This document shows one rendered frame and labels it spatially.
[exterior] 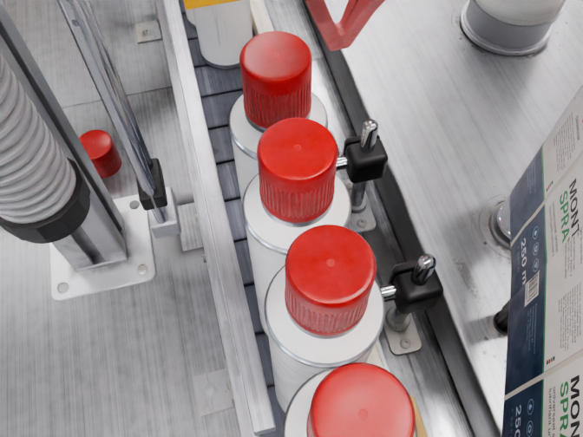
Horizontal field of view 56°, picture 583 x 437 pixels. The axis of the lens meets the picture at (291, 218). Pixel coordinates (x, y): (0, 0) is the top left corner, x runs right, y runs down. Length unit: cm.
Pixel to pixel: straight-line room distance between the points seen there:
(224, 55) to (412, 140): 19
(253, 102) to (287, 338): 11
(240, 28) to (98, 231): 22
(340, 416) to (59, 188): 12
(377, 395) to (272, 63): 15
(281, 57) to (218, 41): 26
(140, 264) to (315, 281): 31
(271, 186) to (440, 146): 29
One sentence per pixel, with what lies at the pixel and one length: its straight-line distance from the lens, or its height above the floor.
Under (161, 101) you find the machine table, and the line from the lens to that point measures 59.
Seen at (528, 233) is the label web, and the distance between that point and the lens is 38.
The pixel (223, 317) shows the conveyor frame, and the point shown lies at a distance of 41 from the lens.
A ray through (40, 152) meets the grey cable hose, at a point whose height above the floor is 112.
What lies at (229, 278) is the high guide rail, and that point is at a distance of 33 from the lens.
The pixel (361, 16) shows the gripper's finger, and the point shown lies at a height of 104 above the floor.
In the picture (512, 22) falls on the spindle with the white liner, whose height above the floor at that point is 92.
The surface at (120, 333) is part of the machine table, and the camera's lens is 47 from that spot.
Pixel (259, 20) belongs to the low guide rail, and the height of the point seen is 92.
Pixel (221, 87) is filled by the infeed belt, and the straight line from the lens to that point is 52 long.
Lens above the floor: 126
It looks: 61 degrees down
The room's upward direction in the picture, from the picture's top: straight up
